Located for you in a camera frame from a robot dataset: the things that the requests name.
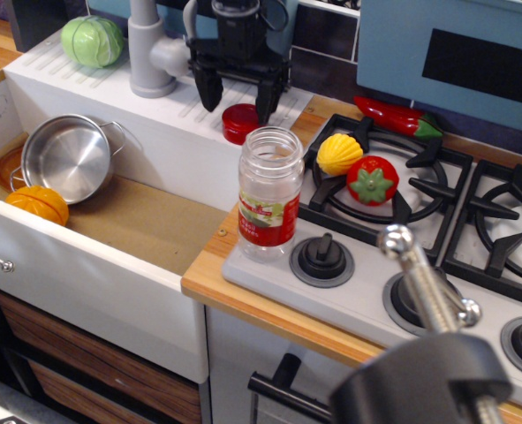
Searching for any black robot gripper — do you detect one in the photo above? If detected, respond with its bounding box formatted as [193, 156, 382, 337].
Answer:
[185, 1, 290, 125]

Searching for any red plastic jar cap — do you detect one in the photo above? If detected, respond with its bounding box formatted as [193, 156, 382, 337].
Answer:
[222, 103, 262, 145]

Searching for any grey toy faucet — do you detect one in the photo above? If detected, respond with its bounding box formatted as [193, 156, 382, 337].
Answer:
[128, 0, 191, 98]

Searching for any clear plastic spice jar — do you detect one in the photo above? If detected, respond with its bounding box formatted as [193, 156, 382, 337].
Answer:
[238, 126, 305, 262]

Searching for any black left burner grate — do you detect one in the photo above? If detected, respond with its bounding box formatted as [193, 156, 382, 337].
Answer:
[299, 114, 473, 263]

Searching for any black burner grate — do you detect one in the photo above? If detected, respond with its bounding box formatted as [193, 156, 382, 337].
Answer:
[443, 160, 522, 302]
[299, 114, 473, 263]

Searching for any green toy cabbage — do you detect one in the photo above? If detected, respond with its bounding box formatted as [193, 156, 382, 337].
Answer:
[61, 15, 125, 69]

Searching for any red toy tomato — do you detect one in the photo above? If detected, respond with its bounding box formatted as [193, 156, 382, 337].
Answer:
[346, 155, 399, 207]

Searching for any red toy chili pepper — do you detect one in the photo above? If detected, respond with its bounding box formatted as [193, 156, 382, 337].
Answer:
[353, 96, 443, 140]

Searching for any stainless steel pot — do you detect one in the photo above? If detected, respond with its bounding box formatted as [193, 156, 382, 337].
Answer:
[9, 114, 126, 205]

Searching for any black left stove knob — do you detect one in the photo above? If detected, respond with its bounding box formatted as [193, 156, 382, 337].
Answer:
[289, 232, 355, 289]

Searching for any orange toy pumpkin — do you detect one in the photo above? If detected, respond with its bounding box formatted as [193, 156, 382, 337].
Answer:
[5, 185, 70, 226]

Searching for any light blue toy microwave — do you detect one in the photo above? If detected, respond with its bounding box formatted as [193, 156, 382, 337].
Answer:
[357, 1, 522, 131]

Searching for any orange plastic lid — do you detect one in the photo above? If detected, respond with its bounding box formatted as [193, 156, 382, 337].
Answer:
[0, 148, 26, 193]

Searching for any black middle stove knob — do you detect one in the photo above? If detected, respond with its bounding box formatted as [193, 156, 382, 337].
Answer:
[382, 267, 465, 337]

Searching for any black right burner grate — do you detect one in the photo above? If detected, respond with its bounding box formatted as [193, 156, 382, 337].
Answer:
[443, 160, 522, 302]

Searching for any upper wooden drawer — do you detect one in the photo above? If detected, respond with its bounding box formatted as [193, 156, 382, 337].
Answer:
[0, 291, 202, 422]

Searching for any wooden drawer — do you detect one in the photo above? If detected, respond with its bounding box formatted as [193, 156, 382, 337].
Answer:
[0, 291, 202, 422]
[29, 361, 201, 423]

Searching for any grey clamp with chrome screw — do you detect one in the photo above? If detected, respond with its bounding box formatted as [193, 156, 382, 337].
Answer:
[329, 224, 512, 423]

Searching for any lower wooden drawer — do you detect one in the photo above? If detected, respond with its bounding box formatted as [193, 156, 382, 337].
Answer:
[29, 361, 201, 423]

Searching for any chrome towel rail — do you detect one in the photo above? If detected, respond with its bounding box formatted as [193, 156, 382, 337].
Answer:
[0, 258, 15, 273]

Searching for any black oven door handle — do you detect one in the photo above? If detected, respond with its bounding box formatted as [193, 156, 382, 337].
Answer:
[247, 353, 331, 423]

